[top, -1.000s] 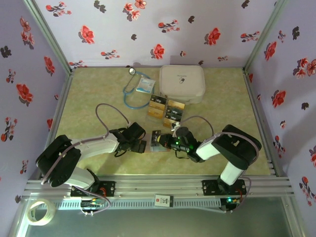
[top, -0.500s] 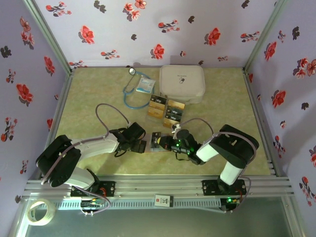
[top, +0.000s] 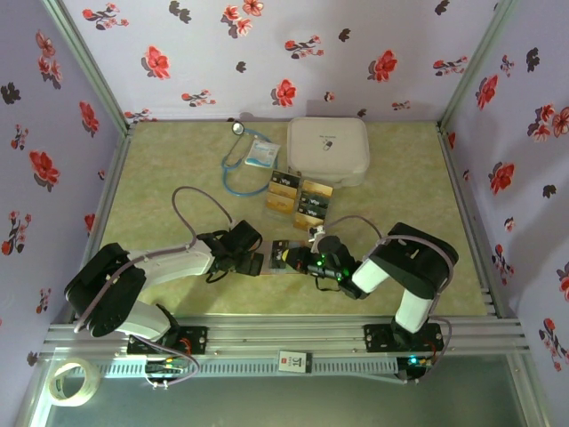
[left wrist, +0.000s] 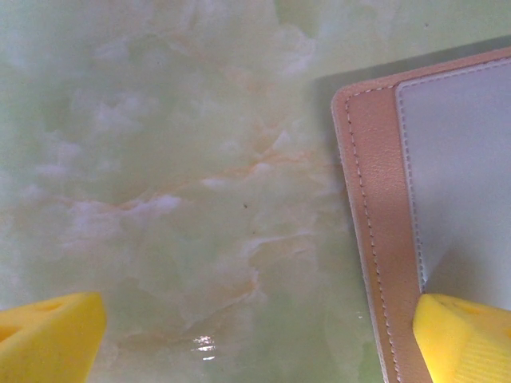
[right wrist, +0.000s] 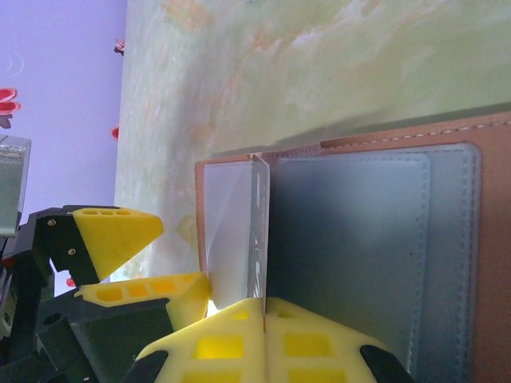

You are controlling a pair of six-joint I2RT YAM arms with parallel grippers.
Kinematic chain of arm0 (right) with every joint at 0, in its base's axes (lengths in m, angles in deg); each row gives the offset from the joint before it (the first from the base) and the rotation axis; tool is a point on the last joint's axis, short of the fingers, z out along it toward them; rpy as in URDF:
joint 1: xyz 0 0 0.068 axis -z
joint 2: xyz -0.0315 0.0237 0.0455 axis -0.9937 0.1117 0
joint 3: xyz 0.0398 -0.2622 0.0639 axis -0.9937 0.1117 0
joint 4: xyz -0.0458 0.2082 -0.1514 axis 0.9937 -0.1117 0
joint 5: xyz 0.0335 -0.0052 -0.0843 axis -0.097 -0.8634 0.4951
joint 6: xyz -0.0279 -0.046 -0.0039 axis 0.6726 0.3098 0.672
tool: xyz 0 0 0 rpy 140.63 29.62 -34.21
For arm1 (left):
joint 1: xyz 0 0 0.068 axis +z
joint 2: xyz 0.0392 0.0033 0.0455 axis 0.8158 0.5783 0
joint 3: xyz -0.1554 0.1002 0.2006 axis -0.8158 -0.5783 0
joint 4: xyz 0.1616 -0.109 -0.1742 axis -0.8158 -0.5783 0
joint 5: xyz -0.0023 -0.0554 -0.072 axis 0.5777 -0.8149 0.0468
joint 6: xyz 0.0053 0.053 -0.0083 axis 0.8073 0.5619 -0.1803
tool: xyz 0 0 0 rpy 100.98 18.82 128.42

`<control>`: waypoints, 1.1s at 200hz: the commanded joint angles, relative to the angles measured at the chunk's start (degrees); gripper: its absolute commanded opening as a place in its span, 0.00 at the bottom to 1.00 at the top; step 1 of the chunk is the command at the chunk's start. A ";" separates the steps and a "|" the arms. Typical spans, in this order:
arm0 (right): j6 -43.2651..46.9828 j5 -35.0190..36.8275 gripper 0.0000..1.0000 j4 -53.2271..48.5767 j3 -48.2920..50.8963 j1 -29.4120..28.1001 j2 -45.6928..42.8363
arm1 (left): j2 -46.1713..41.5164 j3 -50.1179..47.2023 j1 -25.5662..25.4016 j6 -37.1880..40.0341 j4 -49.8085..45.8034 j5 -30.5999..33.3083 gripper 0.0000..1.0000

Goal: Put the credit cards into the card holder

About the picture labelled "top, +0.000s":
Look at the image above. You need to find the aluminium frame cross rail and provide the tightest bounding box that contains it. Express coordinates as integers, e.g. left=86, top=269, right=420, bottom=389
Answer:
left=42, top=314, right=533, bottom=357

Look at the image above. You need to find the white blue sealed packet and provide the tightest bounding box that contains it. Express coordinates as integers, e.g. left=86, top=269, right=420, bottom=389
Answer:
left=244, top=136, right=281, bottom=169

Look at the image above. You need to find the clear adhesive tape roll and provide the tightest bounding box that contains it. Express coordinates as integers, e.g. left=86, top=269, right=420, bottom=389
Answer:
left=47, top=357, right=100, bottom=408

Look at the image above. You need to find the small controller circuit board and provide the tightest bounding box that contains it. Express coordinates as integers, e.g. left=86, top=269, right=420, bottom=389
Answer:
left=397, top=355, right=435, bottom=383
left=144, top=358, right=190, bottom=379

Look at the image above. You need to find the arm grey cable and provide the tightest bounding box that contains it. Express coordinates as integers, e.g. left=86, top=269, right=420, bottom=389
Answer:
left=73, top=186, right=235, bottom=391
left=319, top=215, right=459, bottom=386

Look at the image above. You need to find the white zipped medicine pouch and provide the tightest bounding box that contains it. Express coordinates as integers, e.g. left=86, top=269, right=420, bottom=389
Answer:
left=285, top=116, right=372, bottom=190

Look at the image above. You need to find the blue stethoscope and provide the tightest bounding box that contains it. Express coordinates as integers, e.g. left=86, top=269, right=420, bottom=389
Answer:
left=220, top=118, right=280, bottom=197

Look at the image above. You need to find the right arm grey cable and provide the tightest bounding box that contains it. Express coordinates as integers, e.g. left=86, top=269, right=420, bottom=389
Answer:
left=319, top=215, right=459, bottom=386

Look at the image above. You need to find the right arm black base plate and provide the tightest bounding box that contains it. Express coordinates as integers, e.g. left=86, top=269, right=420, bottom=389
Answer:
left=363, top=323, right=445, bottom=353

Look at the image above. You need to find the aluminium frame corner post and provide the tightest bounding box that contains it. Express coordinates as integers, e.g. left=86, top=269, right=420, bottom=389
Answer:
left=39, top=0, right=137, bottom=139
left=437, top=0, right=522, bottom=134

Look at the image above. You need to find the grey slotted cable duct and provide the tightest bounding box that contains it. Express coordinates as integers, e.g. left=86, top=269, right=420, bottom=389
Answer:
left=95, top=359, right=399, bottom=378

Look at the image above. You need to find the red white label tag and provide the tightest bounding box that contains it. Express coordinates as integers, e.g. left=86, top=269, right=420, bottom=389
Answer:
left=277, top=350, right=312, bottom=374

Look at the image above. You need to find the left arm grey cable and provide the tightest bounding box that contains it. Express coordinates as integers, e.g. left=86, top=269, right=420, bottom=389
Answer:
left=73, top=186, right=235, bottom=391

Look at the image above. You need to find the aluminium table side rail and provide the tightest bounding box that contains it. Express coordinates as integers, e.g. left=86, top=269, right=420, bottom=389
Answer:
left=66, top=124, right=137, bottom=324
left=437, top=124, right=510, bottom=319

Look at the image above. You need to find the group of black gold packets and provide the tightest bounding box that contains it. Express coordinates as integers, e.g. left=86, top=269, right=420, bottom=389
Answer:
left=264, top=168, right=335, bottom=233

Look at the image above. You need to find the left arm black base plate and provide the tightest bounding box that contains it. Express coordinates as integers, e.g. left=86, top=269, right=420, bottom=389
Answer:
left=126, top=326, right=209, bottom=356

